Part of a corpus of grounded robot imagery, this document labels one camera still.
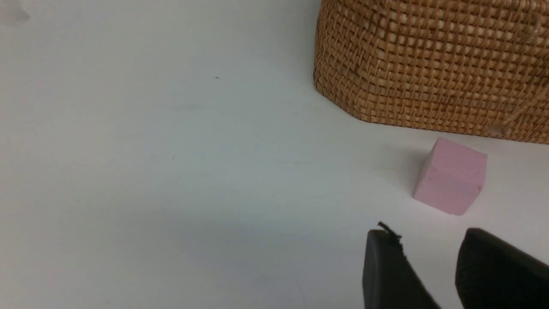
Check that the woven rattan basket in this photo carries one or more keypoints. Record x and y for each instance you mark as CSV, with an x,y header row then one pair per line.
x,y
473,67

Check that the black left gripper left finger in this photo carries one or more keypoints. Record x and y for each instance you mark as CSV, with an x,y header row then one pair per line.
x,y
389,281

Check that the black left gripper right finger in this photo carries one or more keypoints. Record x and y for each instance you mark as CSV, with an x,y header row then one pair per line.
x,y
492,274

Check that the pink foam cube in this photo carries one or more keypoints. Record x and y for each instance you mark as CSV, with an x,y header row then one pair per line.
x,y
451,178

